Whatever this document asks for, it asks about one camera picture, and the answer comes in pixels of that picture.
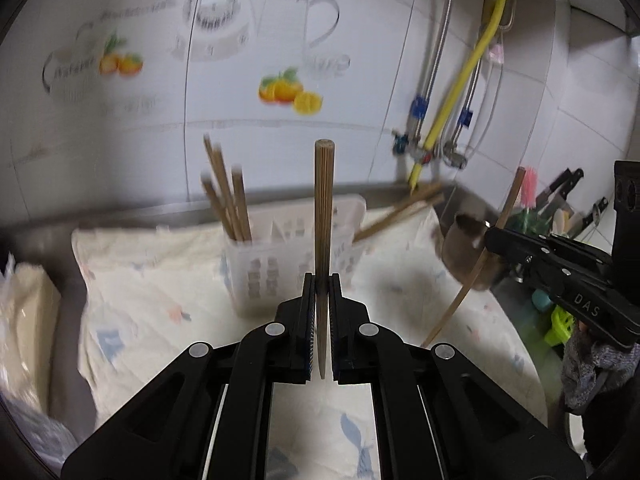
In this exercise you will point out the black handled knife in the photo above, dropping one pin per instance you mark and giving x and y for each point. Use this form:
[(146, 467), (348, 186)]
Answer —
[(562, 184)]

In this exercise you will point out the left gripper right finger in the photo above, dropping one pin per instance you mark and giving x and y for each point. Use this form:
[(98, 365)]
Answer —
[(365, 353)]

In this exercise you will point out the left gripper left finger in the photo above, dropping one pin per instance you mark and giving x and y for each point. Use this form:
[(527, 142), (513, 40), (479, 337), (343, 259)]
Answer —
[(280, 351)]

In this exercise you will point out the pink bottle brush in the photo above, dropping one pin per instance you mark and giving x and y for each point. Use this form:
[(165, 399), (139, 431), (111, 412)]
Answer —
[(529, 188)]

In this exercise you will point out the beige plastic utensil holder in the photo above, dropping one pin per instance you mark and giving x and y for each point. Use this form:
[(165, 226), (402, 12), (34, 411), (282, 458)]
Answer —
[(270, 268)]

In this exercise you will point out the steel pot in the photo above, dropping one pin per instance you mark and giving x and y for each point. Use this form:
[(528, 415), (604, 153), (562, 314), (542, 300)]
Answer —
[(462, 246)]

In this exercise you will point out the grey gloved right hand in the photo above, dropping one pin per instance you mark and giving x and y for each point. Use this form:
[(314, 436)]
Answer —
[(592, 366)]

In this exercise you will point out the green plastic utensil rack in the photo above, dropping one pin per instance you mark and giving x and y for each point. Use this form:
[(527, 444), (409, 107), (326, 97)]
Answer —
[(562, 223)]

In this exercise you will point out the red handle water valve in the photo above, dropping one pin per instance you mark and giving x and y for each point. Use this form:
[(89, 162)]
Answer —
[(405, 145)]

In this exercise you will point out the chrome angle valve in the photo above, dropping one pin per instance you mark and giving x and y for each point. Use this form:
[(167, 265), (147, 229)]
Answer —
[(452, 157)]

